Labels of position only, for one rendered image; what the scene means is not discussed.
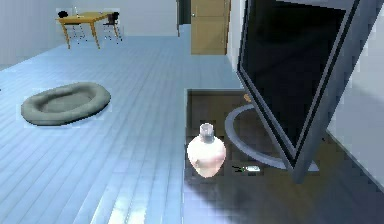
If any pale pink face vase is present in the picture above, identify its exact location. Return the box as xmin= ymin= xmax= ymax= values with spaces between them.
xmin=186 ymin=122 xmax=228 ymax=179

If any small silver black remote control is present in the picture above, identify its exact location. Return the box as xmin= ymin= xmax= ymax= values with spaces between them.
xmin=232 ymin=164 xmax=262 ymax=174

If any light brown room door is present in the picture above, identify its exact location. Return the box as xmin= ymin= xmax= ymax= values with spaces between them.
xmin=190 ymin=0 xmax=232 ymax=56

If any large black television set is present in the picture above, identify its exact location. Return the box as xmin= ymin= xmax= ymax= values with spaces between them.
xmin=224 ymin=0 xmax=384 ymax=185

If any dark wooden television stand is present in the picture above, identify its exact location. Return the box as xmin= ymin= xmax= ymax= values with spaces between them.
xmin=183 ymin=88 xmax=384 ymax=224

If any black metal-legged chair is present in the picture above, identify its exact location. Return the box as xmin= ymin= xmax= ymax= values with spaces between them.
xmin=57 ymin=10 xmax=88 ymax=45
xmin=102 ymin=11 xmax=123 ymax=44

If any grey round pet bed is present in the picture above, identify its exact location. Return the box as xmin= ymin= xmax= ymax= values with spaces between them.
xmin=20 ymin=81 xmax=112 ymax=127

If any yellow wooden dining table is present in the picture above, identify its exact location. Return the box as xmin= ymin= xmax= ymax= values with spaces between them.
xmin=55 ymin=11 xmax=114 ymax=50

